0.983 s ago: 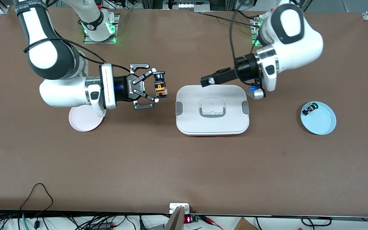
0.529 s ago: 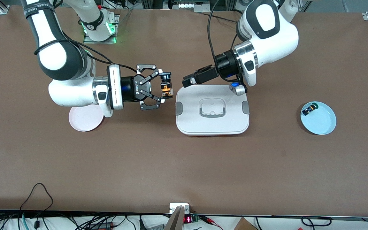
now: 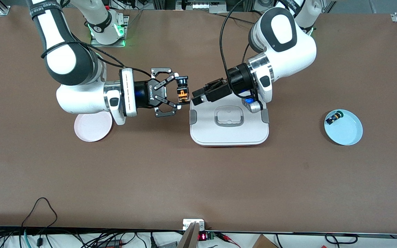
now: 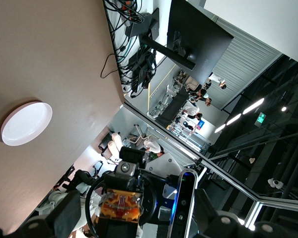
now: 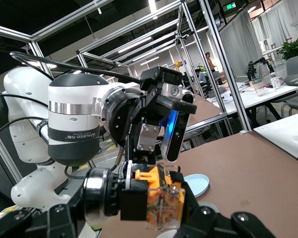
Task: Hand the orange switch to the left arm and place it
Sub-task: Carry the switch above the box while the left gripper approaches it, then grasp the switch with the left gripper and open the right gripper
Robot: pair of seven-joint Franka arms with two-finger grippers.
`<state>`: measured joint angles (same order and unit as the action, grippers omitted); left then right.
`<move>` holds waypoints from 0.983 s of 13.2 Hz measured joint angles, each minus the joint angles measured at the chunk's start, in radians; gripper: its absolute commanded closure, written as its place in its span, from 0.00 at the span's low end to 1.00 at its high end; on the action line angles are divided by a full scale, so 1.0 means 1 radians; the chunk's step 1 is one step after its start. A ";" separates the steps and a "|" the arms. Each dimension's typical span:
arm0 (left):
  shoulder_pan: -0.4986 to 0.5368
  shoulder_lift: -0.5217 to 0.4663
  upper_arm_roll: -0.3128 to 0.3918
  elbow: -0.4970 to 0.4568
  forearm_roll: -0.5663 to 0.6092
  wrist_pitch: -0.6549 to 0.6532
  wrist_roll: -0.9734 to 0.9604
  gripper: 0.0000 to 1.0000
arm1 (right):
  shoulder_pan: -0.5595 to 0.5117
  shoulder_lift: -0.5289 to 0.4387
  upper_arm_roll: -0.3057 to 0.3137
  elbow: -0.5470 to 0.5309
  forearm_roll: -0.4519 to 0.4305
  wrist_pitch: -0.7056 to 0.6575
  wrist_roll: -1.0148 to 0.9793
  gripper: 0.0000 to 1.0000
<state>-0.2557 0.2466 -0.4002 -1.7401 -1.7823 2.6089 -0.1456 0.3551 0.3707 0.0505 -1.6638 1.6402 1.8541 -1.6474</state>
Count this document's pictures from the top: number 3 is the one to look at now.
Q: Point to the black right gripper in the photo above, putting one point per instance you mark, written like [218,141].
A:
[149,93]

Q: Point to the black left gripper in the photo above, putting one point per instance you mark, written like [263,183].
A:
[240,80]

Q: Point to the orange and black switch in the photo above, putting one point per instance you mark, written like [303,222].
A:
[183,93]

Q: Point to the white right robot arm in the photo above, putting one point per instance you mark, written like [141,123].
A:
[67,62]

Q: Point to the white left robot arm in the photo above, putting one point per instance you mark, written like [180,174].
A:
[284,48]

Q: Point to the white lidded box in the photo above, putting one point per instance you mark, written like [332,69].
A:
[229,132]

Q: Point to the pink round plate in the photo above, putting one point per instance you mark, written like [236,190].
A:
[91,130]

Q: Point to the white lit panel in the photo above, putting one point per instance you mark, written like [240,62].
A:
[205,6]

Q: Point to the small blue black part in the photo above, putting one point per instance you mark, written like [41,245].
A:
[333,118]

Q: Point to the light blue round plate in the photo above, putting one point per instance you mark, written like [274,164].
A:
[345,132]

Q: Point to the small green circuit board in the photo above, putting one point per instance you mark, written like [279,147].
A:
[211,236]

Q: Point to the red digit display module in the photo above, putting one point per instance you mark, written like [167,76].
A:
[202,237]

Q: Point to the black power adapter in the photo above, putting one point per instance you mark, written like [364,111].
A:
[110,244]

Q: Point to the brown cardboard piece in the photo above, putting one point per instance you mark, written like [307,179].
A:
[264,243]

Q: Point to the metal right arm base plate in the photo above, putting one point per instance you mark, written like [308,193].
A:
[126,32]

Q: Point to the small aluminium bracket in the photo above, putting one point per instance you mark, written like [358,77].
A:
[188,224]

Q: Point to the aluminium profile post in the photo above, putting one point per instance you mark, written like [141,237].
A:
[189,239]

